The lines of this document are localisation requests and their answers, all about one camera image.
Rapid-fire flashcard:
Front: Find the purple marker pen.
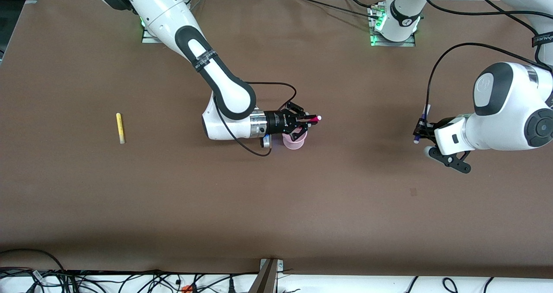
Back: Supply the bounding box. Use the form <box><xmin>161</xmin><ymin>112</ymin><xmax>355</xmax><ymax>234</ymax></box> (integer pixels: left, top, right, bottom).
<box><xmin>413</xmin><ymin>105</ymin><xmax>431</xmax><ymax>144</ymax></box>

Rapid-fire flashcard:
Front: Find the pink pen holder cup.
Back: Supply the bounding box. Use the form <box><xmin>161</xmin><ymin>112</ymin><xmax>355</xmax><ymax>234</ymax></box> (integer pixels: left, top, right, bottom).
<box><xmin>282</xmin><ymin>131</ymin><xmax>308</xmax><ymax>150</ymax></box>

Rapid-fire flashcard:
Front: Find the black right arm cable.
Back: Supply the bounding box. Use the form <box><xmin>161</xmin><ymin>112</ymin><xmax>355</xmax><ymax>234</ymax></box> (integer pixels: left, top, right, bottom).
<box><xmin>214</xmin><ymin>82</ymin><xmax>298</xmax><ymax>157</ymax></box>

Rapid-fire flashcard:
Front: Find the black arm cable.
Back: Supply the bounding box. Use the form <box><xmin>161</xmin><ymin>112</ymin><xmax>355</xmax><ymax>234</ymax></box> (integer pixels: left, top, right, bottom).
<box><xmin>214</xmin><ymin>82</ymin><xmax>298</xmax><ymax>157</ymax></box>
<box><xmin>426</xmin><ymin>42</ymin><xmax>553</xmax><ymax>121</ymax></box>

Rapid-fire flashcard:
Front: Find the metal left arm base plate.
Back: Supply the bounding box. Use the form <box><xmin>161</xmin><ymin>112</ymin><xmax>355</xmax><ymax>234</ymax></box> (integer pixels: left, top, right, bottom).
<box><xmin>368</xmin><ymin>6</ymin><xmax>416</xmax><ymax>47</ymax></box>

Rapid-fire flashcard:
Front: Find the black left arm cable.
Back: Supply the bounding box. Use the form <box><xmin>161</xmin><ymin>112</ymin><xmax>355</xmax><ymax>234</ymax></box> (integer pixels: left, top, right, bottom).
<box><xmin>426</xmin><ymin>42</ymin><xmax>553</xmax><ymax>121</ymax></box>

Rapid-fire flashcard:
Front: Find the black velcro cable strap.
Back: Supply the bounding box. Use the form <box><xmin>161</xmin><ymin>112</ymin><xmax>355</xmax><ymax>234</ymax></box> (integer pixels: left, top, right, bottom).
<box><xmin>531</xmin><ymin>33</ymin><xmax>553</xmax><ymax>48</ymax></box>
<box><xmin>193</xmin><ymin>50</ymin><xmax>218</xmax><ymax>72</ymax></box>

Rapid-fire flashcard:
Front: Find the black cable across table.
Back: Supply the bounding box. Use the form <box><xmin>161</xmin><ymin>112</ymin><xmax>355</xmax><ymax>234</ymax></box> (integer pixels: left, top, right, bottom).
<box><xmin>295</xmin><ymin>0</ymin><xmax>381</xmax><ymax>20</ymax></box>

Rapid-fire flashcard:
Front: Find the metal table edge bracket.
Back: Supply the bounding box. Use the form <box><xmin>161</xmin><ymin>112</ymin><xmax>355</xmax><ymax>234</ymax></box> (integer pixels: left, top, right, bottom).
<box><xmin>248</xmin><ymin>258</ymin><xmax>284</xmax><ymax>293</ymax></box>

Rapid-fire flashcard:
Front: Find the black floor cable arc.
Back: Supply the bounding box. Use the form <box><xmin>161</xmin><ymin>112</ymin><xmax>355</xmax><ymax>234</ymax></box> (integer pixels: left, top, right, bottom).
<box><xmin>0</xmin><ymin>248</ymin><xmax>66</xmax><ymax>273</ymax></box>

